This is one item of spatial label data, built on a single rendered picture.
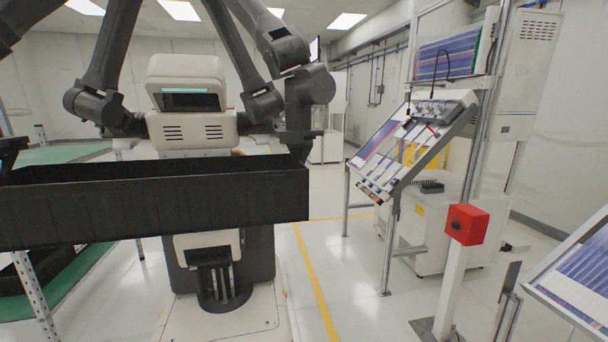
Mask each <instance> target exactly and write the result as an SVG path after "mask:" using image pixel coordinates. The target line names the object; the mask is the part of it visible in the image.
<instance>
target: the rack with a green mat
mask: <svg viewBox="0 0 608 342"><path fill-rule="evenodd" d="M34 127H35V130H36V133H37V137H38V139H39V143H40V145H41V148H38V149H33V150H30V151H24V152H21V153H19V154H18V157H17V159H16V161H15V164H14V166H13V168H12V169H15V168H19V167H23V166H27V165H31V164H61V163H77V162H86V161H88V160H91V159H94V158H96V157H99V156H101V155H104V154H107V153H110V152H112V151H114V150H113V148H112V146H113V145H85V146H63V147H50V146H49V143H48V140H47V137H46V135H45V130H44V128H43V124H35V125H34ZM114 153H115V158H116V161H123V159H122V155H121V150H118V151H114ZM135 242H136V247H137V250H138V255H139V259H140V261H143V260H145V254H144V250H143V245H142V242H141V239H135ZM119 243H120V241H114V242H101V243H95V244H91V245H90V246H88V247H87V248H86V249H85V250H84V251H83V252H82V253H81V254H80V255H79V256H78V257H77V258H76V259H74V260H73V261H72V262H71V263H70V264H69V265H68V266H66V267H65V268H64V269H63V270H62V271H61V272H60V273H59V274H58V275H57V276H56V277H55V278H54V279H53V280H51V281H50V282H49V283H48V284H47V285H46V286H44V287H43V288H42V289H41V288H40V285H39V283H38V281H37V278H36V275H35V272H34V270H33V267H32V265H31V262H30V260H29V257H28V255H27V253H26V251H25V250H23V251H17V252H10V254H11V257H12V260H13V262H14V265H15V266H16V269H17V271H18V274H19V276H20V279H21V280H22V283H23V285H24V288H25V291H26V293H27V294H22V295H16V296H10V297H0V329H2V328H11V327H16V326H25V325H30V324H38V323H40V326H41V328H42V331H43V333H44V335H45V338H46V340H47V342H62V341H61V338H60V335H59V334H58V330H57V328H56V325H55V323H54V320H53V318H52V316H53V315H54V314H55V313H56V312H57V311H58V310H59V309H60V308H61V307H62V305H63V304H64V303H65V302H66V301H67V300H68V299H69V297H70V296H71V295H72V294H73V293H74V292H75V291H76V290H77V289H78V288H79V287H80V286H81V285H82V284H83V282H84V281H85V280H86V279H87V278H88V277H89V276H90V275H91V273H92V272H93V271H94V270H95V269H96V268H97V267H98V266H99V265H100V264H101V263H102V262H103V261H104V260H105V259H106V257H107V256H108V255H109V254H110V253H111V252H112V251H113V249H114V248H115V247H116V246H117V245H118V244H119Z"/></svg>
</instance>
